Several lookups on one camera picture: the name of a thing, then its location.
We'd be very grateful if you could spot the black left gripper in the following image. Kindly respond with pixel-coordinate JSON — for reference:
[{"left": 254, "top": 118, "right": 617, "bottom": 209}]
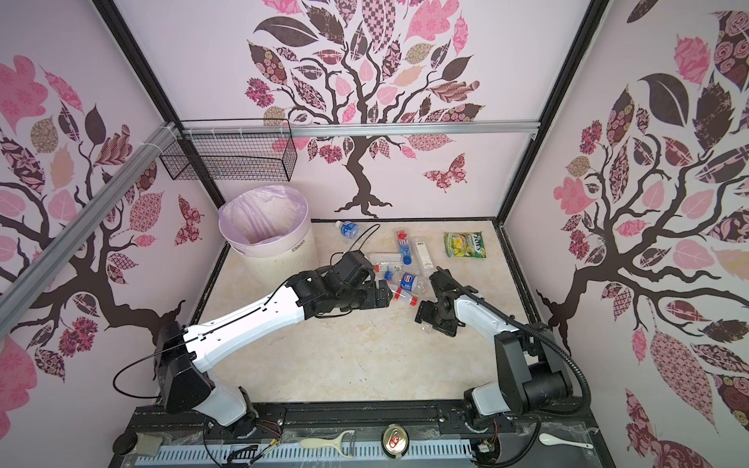
[{"left": 336, "top": 279, "right": 393, "bottom": 311}]

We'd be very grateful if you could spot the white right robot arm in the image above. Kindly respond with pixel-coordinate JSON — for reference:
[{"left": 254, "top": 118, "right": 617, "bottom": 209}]
[{"left": 415, "top": 269, "right": 573, "bottom": 417}]

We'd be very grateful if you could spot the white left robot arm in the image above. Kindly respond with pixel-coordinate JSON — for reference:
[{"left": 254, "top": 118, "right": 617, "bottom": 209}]
[{"left": 154, "top": 251, "right": 393, "bottom": 434}]

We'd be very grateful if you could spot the cream bin with pink liner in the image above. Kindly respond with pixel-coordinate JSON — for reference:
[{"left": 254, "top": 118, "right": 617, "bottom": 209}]
[{"left": 218, "top": 184, "right": 320, "bottom": 293}]

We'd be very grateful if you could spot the clear bottle red label cap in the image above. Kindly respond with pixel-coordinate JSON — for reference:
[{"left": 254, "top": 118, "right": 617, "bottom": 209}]
[{"left": 391, "top": 289, "right": 419, "bottom": 307}]

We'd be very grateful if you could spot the pepsi bottle blue label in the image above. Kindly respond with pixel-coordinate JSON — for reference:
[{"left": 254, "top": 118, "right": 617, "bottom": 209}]
[{"left": 384, "top": 270, "right": 429, "bottom": 296}]

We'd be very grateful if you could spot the clear flat bottle green red label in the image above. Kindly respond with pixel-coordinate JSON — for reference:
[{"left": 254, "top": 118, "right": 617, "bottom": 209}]
[{"left": 367, "top": 253, "right": 405, "bottom": 273}]

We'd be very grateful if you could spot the fiji bottle blue label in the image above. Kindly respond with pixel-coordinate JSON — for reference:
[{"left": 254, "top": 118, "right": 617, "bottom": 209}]
[{"left": 396, "top": 230, "right": 413, "bottom": 265}]

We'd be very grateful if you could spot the clear square bottle white label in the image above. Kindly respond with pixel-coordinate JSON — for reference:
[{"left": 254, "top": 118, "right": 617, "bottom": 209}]
[{"left": 413, "top": 237, "right": 436, "bottom": 277}]

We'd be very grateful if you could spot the clear bottle blue label back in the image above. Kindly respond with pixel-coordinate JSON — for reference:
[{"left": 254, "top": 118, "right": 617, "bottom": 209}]
[{"left": 335, "top": 220, "right": 360, "bottom": 241}]

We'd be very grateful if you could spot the green yellow snack bag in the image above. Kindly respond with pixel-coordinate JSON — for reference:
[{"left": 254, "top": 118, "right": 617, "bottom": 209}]
[{"left": 444, "top": 231, "right": 487, "bottom": 259}]

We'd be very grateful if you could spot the crushed metal can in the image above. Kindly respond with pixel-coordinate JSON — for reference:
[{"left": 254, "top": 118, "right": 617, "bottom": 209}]
[{"left": 382, "top": 424, "right": 410, "bottom": 459}]

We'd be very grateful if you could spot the cream vegetable peeler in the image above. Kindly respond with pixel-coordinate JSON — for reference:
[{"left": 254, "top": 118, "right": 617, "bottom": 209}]
[{"left": 300, "top": 429, "right": 356, "bottom": 458}]

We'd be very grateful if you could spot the white plastic spoon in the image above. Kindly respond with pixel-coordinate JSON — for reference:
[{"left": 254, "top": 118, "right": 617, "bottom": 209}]
[{"left": 538, "top": 433, "right": 594, "bottom": 450}]

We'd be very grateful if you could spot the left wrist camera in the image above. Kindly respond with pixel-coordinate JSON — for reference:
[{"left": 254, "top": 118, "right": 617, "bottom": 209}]
[{"left": 333, "top": 251, "right": 375, "bottom": 286}]

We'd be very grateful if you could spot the black flexible cable conduit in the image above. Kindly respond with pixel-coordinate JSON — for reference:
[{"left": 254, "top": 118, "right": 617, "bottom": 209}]
[{"left": 435, "top": 267, "right": 592, "bottom": 417}]

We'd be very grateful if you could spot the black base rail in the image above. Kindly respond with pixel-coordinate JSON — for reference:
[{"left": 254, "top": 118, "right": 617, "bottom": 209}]
[{"left": 125, "top": 397, "right": 598, "bottom": 440}]

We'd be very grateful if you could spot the black wire mesh basket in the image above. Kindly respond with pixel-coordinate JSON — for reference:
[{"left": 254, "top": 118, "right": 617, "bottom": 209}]
[{"left": 160, "top": 117, "right": 298, "bottom": 183}]

